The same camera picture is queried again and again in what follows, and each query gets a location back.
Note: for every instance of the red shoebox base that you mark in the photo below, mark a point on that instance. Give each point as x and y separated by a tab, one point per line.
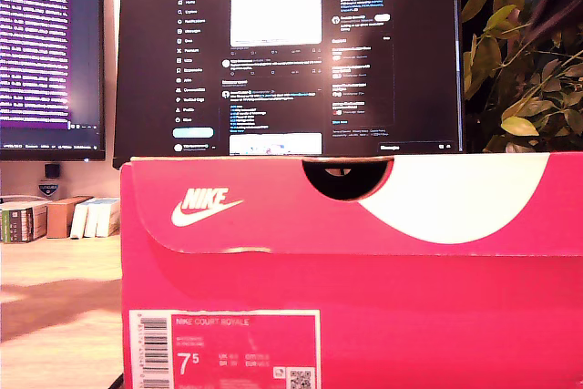
410	316

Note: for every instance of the small black mount block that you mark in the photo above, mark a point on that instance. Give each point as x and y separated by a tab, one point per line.
52	170

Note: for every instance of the wide black computer monitor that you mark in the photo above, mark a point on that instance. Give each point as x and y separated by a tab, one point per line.
387	65

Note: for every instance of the red shoebox lid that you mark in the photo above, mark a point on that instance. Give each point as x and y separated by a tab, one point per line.
273	225

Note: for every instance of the monitor with purple terminal text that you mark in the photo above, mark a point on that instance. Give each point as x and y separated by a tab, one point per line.
45	43

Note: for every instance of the shield shaped badge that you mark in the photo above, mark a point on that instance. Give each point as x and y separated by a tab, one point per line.
48	188

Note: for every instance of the green leafy houseplant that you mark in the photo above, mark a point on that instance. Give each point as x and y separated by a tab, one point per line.
501	65

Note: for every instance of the dark green printed box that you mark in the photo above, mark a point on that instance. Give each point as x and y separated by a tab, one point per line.
20	222

